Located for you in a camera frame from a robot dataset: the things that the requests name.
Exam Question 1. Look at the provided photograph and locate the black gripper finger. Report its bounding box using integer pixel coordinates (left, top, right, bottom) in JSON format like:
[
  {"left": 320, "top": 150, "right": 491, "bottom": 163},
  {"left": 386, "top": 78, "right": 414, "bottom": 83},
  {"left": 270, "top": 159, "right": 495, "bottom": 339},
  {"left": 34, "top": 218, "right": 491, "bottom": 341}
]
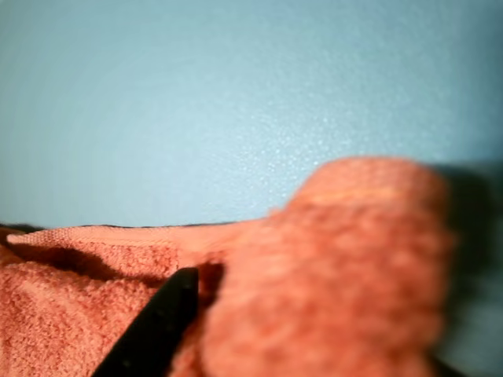
[{"left": 92, "top": 266, "right": 200, "bottom": 377}]

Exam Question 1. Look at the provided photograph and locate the orange terry towel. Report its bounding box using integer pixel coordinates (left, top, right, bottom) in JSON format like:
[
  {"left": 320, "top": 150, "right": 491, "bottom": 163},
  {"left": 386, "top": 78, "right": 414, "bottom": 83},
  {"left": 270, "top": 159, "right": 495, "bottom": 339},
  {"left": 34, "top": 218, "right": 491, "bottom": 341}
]
[{"left": 0, "top": 156, "right": 459, "bottom": 377}]

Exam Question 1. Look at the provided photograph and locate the grey desk mat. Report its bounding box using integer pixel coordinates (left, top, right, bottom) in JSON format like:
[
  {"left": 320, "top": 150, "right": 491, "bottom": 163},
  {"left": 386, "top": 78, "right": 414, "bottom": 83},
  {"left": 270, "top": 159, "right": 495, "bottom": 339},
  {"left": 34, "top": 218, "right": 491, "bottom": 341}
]
[{"left": 0, "top": 0, "right": 503, "bottom": 377}]

